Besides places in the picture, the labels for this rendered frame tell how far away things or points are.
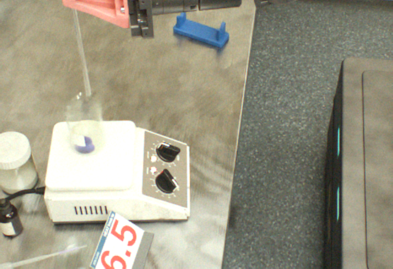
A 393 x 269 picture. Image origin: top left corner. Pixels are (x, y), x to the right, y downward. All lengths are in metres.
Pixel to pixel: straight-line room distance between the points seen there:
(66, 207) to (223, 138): 0.28
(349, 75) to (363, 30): 0.71
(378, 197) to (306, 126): 0.64
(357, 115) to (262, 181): 0.42
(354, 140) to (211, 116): 0.58
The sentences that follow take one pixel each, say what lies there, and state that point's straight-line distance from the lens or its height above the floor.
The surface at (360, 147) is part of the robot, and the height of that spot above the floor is 0.36.
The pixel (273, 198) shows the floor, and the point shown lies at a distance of 1.99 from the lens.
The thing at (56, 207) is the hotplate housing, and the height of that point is 0.80.
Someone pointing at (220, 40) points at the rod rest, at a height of 0.76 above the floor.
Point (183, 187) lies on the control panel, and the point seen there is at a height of 0.78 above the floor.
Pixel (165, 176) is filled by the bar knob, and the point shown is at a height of 0.81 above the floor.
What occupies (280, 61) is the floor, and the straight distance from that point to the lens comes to 2.35.
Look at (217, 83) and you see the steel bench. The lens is 1.22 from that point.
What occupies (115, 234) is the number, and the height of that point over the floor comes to 0.78.
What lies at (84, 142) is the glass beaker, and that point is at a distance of 0.99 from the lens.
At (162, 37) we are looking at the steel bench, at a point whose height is 0.75.
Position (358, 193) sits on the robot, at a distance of 1.58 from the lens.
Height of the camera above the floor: 1.62
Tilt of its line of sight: 48 degrees down
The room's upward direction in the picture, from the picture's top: 1 degrees counter-clockwise
